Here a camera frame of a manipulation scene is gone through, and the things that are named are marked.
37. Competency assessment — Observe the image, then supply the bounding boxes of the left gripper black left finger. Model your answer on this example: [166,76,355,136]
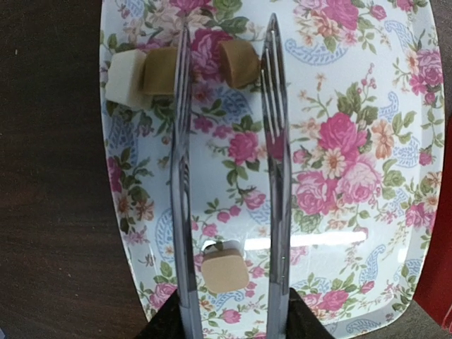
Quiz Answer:
[134,291,185,339]

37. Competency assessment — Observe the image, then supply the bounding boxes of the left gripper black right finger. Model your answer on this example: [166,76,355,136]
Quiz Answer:
[286,288,334,339]

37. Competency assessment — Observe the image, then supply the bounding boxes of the metal tongs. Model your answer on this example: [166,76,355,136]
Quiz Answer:
[169,13,292,339]

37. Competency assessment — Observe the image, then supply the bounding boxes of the tan heart chocolate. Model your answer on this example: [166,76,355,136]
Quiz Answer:
[201,249,249,294]

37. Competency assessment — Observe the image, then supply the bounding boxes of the red box base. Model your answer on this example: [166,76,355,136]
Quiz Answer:
[414,122,452,332]

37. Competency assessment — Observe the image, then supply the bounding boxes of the floral rectangular tray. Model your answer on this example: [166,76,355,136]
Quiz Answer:
[100,1,445,338]

